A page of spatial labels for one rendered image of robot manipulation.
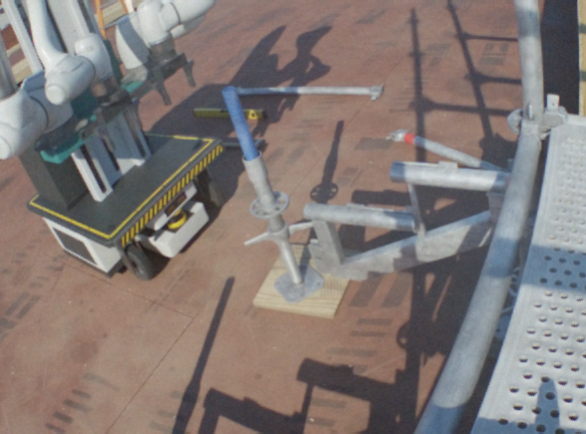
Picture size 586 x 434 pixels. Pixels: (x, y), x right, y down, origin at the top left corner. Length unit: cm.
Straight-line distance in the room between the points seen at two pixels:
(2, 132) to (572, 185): 152
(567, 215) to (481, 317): 24
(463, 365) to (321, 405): 93
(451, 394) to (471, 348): 7
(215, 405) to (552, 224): 118
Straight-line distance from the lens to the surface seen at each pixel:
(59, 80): 144
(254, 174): 148
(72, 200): 228
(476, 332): 64
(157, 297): 205
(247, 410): 156
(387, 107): 276
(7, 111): 163
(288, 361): 162
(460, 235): 131
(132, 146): 224
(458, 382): 60
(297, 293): 176
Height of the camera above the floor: 127
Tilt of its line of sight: 37 degrees down
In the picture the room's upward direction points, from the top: 18 degrees counter-clockwise
